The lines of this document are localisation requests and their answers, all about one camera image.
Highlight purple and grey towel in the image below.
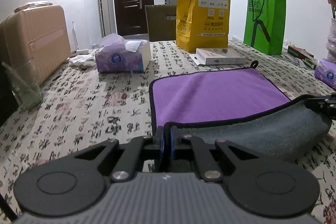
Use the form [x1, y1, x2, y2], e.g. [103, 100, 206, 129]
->
[149, 61, 334, 161]

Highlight purple tissue pack right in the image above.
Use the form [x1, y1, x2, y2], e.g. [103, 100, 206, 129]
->
[314, 59, 336, 89]

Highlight purple tissue pack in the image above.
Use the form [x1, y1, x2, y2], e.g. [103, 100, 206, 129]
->
[314, 59, 336, 89]
[95, 34, 151, 73]

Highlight small dark red boxes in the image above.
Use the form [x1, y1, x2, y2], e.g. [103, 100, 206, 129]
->
[288, 45, 317, 70]

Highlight patterned flower vase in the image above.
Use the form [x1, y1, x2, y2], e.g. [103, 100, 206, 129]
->
[326, 18, 336, 63]

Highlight calligraphy print tablecloth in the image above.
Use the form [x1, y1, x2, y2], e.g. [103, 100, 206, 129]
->
[1, 40, 335, 223]

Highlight green paper bag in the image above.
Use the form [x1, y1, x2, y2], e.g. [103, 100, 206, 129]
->
[243, 0, 286, 55]

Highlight clear plastic bag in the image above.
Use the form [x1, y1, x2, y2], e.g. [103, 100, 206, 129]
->
[2, 60, 42, 109]

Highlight crumpled white tissue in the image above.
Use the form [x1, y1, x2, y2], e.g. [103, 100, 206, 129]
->
[69, 54, 96, 68]

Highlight white flat box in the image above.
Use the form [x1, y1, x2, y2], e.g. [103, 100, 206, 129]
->
[190, 48, 247, 66]

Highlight purple tissue pack left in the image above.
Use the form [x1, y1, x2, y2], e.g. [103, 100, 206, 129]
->
[95, 34, 151, 73]

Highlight yellow paper bag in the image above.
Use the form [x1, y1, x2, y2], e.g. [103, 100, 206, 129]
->
[176, 0, 230, 53]

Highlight beige suitcase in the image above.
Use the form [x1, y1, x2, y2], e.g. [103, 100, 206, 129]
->
[1, 5, 71, 84]

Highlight brown cardboard box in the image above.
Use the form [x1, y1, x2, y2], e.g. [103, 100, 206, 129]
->
[145, 5, 177, 42]

